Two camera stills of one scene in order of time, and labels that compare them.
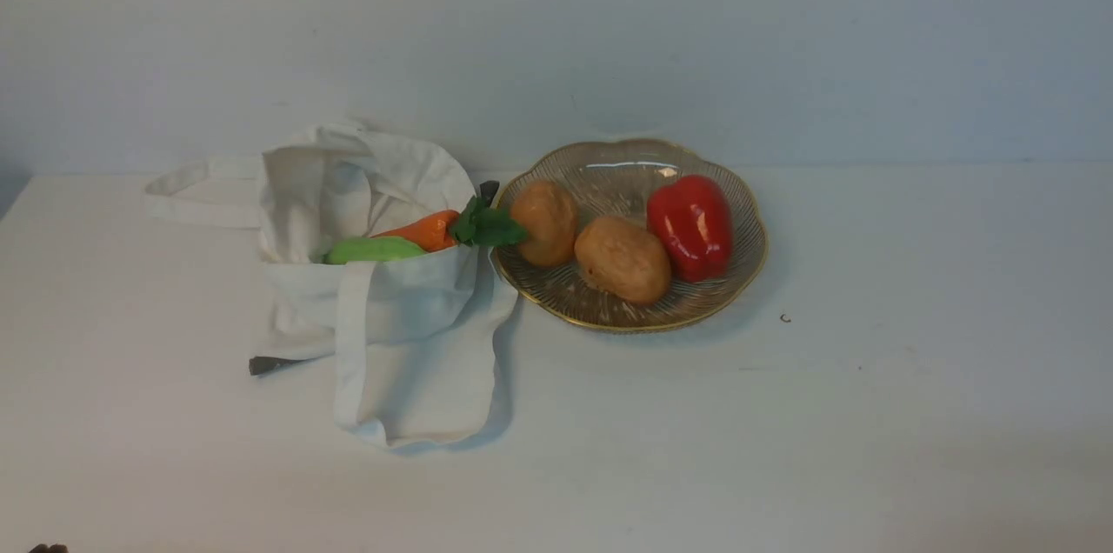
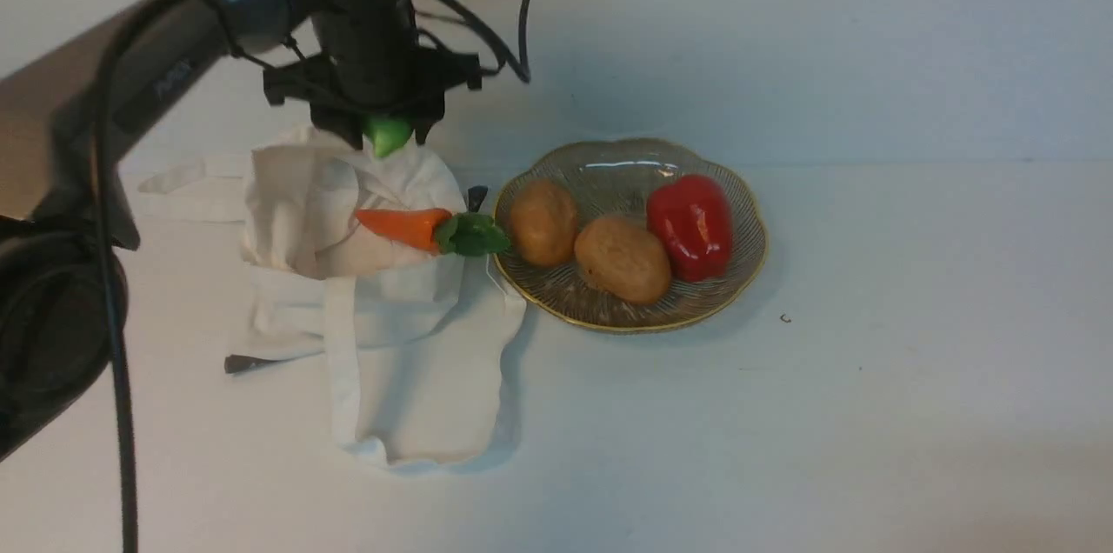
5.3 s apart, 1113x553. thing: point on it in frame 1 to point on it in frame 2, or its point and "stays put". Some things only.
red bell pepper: (694, 216) stays put
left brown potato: (551, 217) stays put
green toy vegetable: (371, 249) to (386, 134)
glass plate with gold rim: (616, 179) stays put
